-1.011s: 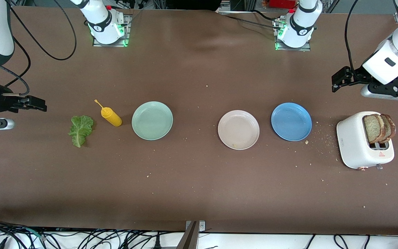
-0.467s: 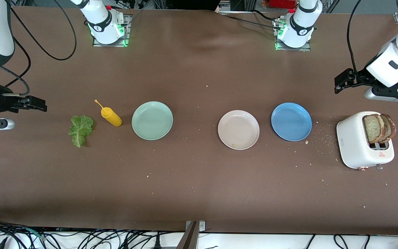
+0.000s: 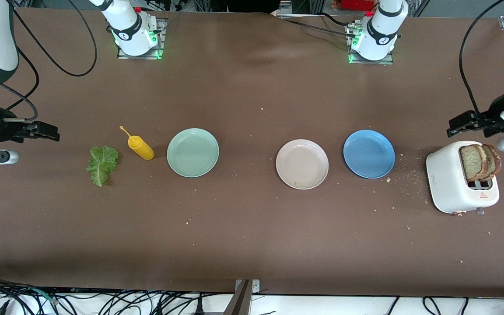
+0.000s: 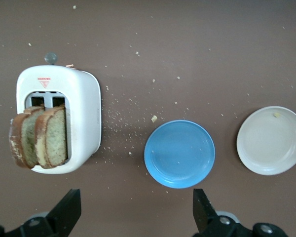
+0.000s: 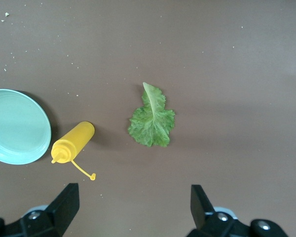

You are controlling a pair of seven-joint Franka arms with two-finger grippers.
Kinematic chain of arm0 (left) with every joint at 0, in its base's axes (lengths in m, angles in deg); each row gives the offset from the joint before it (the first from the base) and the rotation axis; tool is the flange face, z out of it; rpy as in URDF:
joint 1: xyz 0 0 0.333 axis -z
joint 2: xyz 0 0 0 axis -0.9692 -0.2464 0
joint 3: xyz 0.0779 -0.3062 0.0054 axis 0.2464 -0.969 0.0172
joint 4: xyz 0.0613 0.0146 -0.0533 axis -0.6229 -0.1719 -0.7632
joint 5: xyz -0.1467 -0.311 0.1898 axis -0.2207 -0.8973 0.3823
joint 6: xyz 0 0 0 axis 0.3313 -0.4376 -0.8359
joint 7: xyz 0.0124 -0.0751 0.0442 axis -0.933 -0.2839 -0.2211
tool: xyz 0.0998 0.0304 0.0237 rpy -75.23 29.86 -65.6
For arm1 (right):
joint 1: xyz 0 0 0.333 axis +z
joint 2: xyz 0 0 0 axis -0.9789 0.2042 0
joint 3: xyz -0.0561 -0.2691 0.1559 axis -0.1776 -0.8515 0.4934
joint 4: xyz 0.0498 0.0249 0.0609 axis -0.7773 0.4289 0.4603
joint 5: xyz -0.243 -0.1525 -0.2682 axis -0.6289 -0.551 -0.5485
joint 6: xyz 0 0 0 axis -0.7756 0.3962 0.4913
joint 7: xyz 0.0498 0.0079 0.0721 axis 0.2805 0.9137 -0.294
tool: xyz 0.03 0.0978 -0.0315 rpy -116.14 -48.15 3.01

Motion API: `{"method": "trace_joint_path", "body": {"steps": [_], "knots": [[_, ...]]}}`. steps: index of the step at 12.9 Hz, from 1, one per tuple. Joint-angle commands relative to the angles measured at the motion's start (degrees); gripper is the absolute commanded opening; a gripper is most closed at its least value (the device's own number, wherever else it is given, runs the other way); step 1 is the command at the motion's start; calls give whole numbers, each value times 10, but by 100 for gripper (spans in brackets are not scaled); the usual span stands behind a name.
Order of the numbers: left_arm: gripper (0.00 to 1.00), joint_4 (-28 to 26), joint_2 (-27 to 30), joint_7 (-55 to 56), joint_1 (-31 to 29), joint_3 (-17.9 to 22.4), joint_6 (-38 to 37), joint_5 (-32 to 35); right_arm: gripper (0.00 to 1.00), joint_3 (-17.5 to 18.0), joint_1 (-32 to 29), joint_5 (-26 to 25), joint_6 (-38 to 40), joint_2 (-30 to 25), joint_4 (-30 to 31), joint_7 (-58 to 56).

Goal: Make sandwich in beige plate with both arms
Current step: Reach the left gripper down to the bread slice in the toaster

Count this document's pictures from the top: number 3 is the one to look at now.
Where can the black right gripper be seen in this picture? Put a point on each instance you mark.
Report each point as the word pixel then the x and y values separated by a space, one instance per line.
pixel 5 127

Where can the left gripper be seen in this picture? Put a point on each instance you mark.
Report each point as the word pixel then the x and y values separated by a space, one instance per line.
pixel 492 115

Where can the brown bread slice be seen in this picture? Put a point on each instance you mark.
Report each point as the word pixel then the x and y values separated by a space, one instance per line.
pixel 495 159
pixel 470 162

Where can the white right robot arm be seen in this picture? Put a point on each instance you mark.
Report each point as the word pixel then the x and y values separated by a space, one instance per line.
pixel 131 30

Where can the blue plate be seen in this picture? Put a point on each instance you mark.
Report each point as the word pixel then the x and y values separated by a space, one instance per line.
pixel 369 154

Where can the pale green plate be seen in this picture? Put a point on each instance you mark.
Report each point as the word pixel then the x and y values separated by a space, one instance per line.
pixel 193 153

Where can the beige plate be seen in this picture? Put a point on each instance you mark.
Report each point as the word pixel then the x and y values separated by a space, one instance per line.
pixel 302 164

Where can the white two-slot toaster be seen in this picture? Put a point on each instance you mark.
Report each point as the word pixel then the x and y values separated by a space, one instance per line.
pixel 446 179

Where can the green lettuce leaf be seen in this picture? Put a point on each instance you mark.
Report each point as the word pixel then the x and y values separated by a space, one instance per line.
pixel 102 164

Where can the yellow mustard squeeze bottle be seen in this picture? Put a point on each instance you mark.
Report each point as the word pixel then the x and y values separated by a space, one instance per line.
pixel 141 148

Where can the red box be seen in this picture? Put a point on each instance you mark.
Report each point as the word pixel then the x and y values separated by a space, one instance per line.
pixel 357 4

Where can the grey metal mount bracket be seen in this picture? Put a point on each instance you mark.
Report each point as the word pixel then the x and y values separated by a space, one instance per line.
pixel 241 302

